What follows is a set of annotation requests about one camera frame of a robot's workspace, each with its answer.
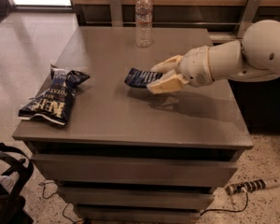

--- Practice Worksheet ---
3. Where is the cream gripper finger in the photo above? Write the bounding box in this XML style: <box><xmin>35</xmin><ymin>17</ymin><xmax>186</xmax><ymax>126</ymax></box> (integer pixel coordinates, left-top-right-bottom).
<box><xmin>147</xmin><ymin>70</ymin><xmax>189</xmax><ymax>94</ymax></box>
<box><xmin>151</xmin><ymin>55</ymin><xmax>182</xmax><ymax>73</ymax></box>

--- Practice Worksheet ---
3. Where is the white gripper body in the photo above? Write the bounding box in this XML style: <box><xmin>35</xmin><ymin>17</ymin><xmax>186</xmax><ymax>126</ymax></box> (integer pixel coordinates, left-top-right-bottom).
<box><xmin>180</xmin><ymin>46</ymin><xmax>214</xmax><ymax>87</ymax></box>

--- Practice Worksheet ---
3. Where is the blue rxbar blueberry wrapper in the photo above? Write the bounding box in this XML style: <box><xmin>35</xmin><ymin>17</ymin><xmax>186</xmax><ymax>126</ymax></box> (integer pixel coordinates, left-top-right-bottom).
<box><xmin>124</xmin><ymin>68</ymin><xmax>163</xmax><ymax>89</ymax></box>

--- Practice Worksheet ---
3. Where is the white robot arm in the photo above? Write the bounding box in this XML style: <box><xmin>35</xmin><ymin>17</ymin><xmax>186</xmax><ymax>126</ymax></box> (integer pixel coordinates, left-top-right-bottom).
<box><xmin>147</xmin><ymin>20</ymin><xmax>280</xmax><ymax>94</ymax></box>

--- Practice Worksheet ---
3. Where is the blue potato chip bag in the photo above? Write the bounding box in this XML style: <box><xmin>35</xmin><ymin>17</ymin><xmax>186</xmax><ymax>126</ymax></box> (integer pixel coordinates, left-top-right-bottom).
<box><xmin>18</xmin><ymin>65</ymin><xmax>90</xmax><ymax>126</ymax></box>

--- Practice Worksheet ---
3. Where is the clear plastic water bottle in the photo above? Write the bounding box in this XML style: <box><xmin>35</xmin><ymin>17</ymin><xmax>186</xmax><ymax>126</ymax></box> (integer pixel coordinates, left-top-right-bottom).
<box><xmin>135</xmin><ymin>0</ymin><xmax>153</xmax><ymax>48</ymax></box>

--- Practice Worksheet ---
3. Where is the grey drawer cabinet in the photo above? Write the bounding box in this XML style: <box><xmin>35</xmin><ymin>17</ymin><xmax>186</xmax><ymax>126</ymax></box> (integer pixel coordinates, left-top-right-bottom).
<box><xmin>14</xmin><ymin>27</ymin><xmax>252</xmax><ymax>214</ymax></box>

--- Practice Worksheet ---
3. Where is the white power strip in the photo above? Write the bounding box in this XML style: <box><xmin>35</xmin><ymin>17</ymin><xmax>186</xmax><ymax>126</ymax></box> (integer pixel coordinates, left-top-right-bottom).
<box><xmin>226</xmin><ymin>178</ymin><xmax>280</xmax><ymax>195</ymax></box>

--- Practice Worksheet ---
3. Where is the middle grey drawer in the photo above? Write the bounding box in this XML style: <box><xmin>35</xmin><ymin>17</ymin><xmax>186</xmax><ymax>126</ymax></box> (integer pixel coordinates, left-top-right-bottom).
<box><xmin>58</xmin><ymin>187</ymin><xmax>214</xmax><ymax>210</ymax></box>

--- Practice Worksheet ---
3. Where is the grey drawer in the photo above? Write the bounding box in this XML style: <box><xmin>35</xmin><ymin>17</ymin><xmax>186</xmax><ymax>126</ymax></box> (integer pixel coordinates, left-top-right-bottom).
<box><xmin>74</xmin><ymin>205</ymin><xmax>200</xmax><ymax>224</ymax></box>
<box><xmin>58</xmin><ymin>187</ymin><xmax>214</xmax><ymax>210</ymax></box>
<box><xmin>32</xmin><ymin>154</ymin><xmax>237</xmax><ymax>187</ymax></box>

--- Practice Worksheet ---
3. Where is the top grey drawer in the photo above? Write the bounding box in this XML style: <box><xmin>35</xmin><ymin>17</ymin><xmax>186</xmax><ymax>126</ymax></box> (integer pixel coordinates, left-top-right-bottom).
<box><xmin>32</xmin><ymin>154</ymin><xmax>237</xmax><ymax>187</ymax></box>

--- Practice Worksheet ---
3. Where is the bottom grey drawer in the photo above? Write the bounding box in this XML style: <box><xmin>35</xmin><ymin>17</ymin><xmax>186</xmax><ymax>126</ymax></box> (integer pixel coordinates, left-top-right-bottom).
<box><xmin>74</xmin><ymin>205</ymin><xmax>200</xmax><ymax>224</ymax></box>

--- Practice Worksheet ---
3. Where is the right metal bracket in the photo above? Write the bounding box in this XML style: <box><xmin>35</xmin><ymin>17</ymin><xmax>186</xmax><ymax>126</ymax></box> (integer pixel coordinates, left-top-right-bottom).
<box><xmin>234</xmin><ymin>0</ymin><xmax>261</xmax><ymax>39</ymax></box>

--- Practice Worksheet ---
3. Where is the metal bracket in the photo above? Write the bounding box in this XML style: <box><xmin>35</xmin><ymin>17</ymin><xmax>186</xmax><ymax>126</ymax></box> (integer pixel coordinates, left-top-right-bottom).
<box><xmin>109</xmin><ymin>0</ymin><xmax>123</xmax><ymax>27</ymax></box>
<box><xmin>234</xmin><ymin>0</ymin><xmax>261</xmax><ymax>39</ymax></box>

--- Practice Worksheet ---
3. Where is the left metal bracket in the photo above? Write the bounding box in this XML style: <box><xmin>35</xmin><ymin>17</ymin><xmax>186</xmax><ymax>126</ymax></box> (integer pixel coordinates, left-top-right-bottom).
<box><xmin>109</xmin><ymin>0</ymin><xmax>123</xmax><ymax>27</ymax></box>

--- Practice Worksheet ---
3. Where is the horizontal metal rail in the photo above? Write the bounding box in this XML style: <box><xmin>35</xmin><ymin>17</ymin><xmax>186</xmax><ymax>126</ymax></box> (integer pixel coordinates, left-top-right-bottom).
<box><xmin>85</xmin><ymin>21</ymin><xmax>241</xmax><ymax>26</ymax></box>

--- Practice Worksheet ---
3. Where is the black power cable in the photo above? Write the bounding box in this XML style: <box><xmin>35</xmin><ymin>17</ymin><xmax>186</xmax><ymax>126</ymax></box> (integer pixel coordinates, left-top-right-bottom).
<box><xmin>199</xmin><ymin>190</ymin><xmax>250</xmax><ymax>217</ymax></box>

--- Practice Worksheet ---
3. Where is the thin black floor cable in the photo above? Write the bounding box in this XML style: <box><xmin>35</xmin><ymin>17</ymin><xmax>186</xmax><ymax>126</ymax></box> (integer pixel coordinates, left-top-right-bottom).
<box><xmin>37</xmin><ymin>179</ymin><xmax>85</xmax><ymax>224</ymax></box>

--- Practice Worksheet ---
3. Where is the black bag with straps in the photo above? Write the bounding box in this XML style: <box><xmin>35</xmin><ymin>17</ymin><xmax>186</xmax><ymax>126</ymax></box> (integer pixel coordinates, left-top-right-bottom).
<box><xmin>0</xmin><ymin>142</ymin><xmax>34</xmax><ymax>224</ymax></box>

